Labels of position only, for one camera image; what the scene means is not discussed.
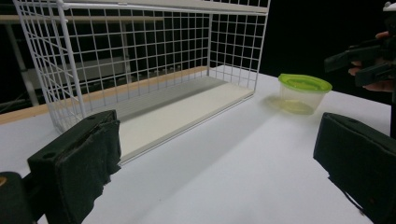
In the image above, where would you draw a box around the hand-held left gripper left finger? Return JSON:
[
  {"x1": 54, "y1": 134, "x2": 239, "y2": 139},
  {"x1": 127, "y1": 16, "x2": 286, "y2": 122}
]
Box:
[{"x1": 27, "y1": 109, "x2": 122, "y2": 224}]

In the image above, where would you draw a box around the white metal stand post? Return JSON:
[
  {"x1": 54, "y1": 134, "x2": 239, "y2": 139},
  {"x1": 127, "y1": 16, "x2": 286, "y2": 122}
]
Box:
[{"x1": 4, "y1": 23, "x2": 40, "y2": 107}]

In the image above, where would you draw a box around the white wire rack shelf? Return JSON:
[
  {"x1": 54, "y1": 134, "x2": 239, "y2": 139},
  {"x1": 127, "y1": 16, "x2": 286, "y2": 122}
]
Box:
[{"x1": 12, "y1": 0, "x2": 272, "y2": 166}]

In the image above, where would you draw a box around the clear container with green lid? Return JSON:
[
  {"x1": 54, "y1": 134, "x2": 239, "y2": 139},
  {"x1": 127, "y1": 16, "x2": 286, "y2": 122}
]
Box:
[{"x1": 277, "y1": 73, "x2": 333, "y2": 116}]

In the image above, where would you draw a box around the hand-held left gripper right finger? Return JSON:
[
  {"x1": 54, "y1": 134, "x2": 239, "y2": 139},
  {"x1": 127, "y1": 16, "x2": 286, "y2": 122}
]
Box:
[{"x1": 312, "y1": 112, "x2": 396, "y2": 224}]

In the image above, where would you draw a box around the long wooden board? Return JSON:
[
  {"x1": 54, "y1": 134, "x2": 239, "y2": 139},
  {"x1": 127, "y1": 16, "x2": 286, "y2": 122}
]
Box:
[{"x1": 0, "y1": 65, "x2": 216, "y2": 126}]

